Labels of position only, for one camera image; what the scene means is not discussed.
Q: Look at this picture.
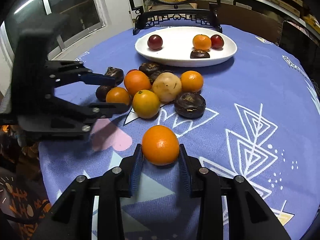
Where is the dark chestnut left low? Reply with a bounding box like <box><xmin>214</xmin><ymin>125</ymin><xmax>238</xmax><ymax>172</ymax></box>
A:
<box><xmin>95</xmin><ymin>86</ymin><xmax>113</xmax><ymax>102</ymax></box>

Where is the window with white frame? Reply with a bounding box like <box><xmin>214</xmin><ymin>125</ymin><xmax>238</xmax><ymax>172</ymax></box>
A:
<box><xmin>1</xmin><ymin>0</ymin><xmax>107</xmax><ymax>61</ymax></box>

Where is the dark chestnut pile back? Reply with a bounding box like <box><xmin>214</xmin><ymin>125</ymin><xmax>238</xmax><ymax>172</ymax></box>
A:
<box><xmin>138</xmin><ymin>62</ymin><xmax>162</xmax><ymax>76</ymax></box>

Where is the small orange pile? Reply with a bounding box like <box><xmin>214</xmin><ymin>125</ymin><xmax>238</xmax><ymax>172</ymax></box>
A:
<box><xmin>106</xmin><ymin>87</ymin><xmax>131</xmax><ymax>105</ymax></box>

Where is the pale yellow round fruit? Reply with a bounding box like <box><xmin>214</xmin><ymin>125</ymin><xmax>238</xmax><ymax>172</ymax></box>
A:
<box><xmin>152</xmin><ymin>72</ymin><xmax>182</xmax><ymax>102</ymax></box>

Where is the large orange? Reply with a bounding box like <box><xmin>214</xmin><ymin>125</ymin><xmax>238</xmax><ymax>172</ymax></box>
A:
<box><xmin>193</xmin><ymin>34</ymin><xmax>212</xmax><ymax>51</ymax></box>

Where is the yellow orange fruit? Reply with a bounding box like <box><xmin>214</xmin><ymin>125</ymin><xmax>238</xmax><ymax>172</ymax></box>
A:
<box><xmin>132</xmin><ymin>89</ymin><xmax>161</xmax><ymax>119</ymax></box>

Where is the small red plum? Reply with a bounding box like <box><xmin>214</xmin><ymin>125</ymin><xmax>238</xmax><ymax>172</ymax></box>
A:
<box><xmin>210</xmin><ymin>34</ymin><xmax>225</xmax><ymax>49</ymax></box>

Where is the white round plate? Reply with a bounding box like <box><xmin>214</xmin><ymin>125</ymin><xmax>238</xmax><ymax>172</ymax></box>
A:
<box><xmin>135</xmin><ymin>26</ymin><xmax>238</xmax><ymax>67</ymax></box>

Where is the round deer art screen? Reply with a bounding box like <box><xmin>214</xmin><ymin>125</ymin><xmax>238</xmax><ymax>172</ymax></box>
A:
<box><xmin>129</xmin><ymin>0</ymin><xmax>222</xmax><ymax>36</ymax></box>

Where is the orange tangerine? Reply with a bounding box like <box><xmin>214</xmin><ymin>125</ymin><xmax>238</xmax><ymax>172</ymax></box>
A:
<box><xmin>124</xmin><ymin>70</ymin><xmax>151</xmax><ymax>96</ymax></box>

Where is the dark red plum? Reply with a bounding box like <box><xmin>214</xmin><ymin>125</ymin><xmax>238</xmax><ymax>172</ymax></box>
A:
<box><xmin>148</xmin><ymin>35</ymin><xmax>163</xmax><ymax>50</ymax></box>

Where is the blue patterned tablecloth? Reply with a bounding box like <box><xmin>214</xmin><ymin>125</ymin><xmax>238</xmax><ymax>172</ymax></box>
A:
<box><xmin>39</xmin><ymin>25</ymin><xmax>319</xmax><ymax>239</ymax></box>

